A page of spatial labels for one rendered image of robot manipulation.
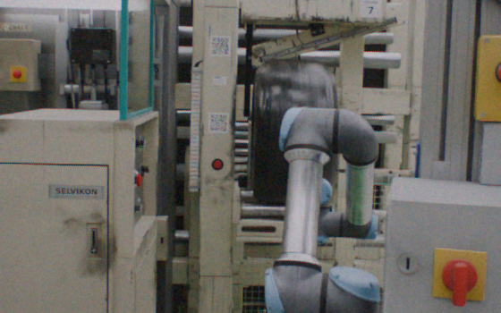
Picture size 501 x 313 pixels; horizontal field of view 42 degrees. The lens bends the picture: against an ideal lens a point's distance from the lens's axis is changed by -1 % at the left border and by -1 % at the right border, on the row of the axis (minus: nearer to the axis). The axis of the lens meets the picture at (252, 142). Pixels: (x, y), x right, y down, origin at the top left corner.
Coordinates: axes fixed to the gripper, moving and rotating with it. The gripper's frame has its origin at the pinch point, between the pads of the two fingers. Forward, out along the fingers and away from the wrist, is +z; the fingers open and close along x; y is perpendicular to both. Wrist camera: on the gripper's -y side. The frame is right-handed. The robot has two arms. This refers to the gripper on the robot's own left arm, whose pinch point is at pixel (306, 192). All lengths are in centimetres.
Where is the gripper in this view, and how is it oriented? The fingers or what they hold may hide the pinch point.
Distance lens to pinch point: 228.2
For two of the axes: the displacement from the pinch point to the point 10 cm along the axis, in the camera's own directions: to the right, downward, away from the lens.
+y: 0.3, -10.0, 0.3
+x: -10.0, -0.3, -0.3
